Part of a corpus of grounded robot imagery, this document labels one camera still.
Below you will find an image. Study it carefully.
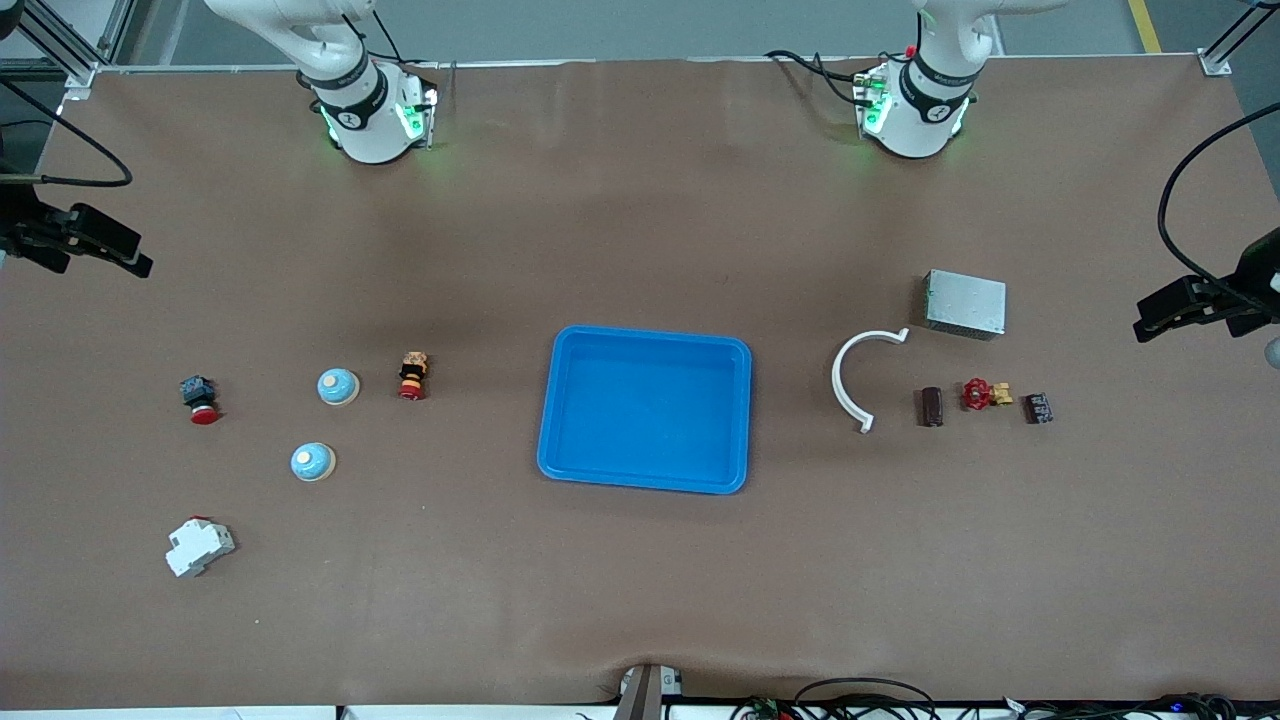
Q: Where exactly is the blue plastic tray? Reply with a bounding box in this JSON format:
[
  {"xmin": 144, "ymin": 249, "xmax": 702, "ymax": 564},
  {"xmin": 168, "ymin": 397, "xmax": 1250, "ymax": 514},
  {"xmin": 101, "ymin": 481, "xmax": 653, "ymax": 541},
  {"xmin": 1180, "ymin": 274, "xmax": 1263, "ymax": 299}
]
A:
[{"xmin": 536, "ymin": 325, "xmax": 753, "ymax": 496}]

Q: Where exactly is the red mushroom emergency button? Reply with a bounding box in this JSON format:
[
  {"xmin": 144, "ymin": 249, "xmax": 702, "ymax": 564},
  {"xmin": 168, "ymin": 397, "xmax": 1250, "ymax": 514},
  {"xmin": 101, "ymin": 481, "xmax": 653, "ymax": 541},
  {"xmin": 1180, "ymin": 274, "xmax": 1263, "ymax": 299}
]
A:
[{"xmin": 180, "ymin": 375, "xmax": 221, "ymax": 426}]

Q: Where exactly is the grey metal box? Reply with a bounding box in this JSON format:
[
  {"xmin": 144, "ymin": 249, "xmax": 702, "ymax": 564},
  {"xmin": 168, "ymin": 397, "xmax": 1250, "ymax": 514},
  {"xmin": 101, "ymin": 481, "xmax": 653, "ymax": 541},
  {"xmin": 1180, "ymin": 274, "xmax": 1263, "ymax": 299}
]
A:
[{"xmin": 922, "ymin": 269, "xmax": 1008, "ymax": 342}]

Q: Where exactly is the white circuit breaker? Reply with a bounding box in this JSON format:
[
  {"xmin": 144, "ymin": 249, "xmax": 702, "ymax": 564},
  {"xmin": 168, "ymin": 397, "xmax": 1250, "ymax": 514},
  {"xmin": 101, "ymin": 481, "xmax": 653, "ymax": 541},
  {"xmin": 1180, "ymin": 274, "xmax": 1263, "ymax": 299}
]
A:
[{"xmin": 165, "ymin": 516, "xmax": 237, "ymax": 579}]

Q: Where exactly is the white curved plastic clamp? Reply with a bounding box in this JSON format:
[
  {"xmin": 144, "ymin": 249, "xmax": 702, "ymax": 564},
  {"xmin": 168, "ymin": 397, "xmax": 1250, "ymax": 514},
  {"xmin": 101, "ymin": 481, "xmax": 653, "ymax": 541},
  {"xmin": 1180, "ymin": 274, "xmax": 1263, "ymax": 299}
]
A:
[{"xmin": 831, "ymin": 328, "xmax": 911, "ymax": 434}]

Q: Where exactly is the brown table mat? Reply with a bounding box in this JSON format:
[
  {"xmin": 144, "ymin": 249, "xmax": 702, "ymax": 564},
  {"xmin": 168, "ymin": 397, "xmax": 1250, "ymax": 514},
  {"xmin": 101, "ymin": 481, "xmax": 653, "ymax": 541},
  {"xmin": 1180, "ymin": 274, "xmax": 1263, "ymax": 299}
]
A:
[{"xmin": 0, "ymin": 55, "xmax": 1280, "ymax": 711}]

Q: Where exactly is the aluminium frame post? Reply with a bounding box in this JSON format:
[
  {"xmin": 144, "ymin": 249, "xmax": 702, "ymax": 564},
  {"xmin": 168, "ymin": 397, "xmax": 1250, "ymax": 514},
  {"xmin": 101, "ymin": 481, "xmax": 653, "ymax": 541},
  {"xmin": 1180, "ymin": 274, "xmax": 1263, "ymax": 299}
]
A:
[
  {"xmin": 0, "ymin": 0, "xmax": 136, "ymax": 103},
  {"xmin": 1200, "ymin": 0, "xmax": 1280, "ymax": 78}
]

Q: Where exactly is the red handled brass valve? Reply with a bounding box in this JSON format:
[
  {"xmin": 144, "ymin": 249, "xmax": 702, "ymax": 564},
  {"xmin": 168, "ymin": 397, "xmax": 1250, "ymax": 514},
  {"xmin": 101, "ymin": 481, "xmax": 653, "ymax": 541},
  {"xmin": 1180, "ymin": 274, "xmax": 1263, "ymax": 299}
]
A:
[{"xmin": 961, "ymin": 377, "xmax": 1014, "ymax": 412}]

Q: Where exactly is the black cable bundle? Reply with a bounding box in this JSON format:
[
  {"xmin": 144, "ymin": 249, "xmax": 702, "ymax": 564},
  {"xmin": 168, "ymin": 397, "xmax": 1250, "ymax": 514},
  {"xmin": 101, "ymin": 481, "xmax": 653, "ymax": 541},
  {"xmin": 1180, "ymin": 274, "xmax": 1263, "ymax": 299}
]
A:
[{"xmin": 730, "ymin": 677, "xmax": 1280, "ymax": 720}]

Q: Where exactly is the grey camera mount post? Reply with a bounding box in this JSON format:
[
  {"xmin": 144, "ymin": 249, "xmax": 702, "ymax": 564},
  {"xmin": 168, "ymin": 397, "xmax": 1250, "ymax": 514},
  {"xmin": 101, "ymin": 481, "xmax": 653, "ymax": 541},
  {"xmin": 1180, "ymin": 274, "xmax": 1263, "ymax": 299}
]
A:
[{"xmin": 612, "ymin": 662, "xmax": 686, "ymax": 720}]

